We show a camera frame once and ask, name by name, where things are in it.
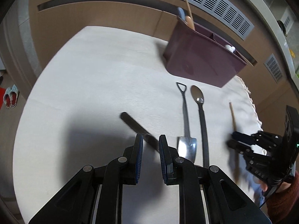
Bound wooden spoon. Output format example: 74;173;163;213
185;16;195;31

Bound black wok on counter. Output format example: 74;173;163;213
277;20;286;35

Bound red patterned slippers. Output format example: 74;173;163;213
3;84;19;109

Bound wooden chopstick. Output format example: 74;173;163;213
229;102;240;185
185;0;194;21

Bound person right hand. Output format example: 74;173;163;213
259;170;299;194

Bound steel shovel-shaped spoon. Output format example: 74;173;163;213
176;82;197;163

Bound maroon plastic utensil holder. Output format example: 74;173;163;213
163;17;247;88

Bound white ball-end utensil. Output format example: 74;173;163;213
225;45;236;53

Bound black handle utensil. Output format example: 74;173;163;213
120;112;159;152

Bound black handled steel spoon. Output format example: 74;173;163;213
191;85;210;168

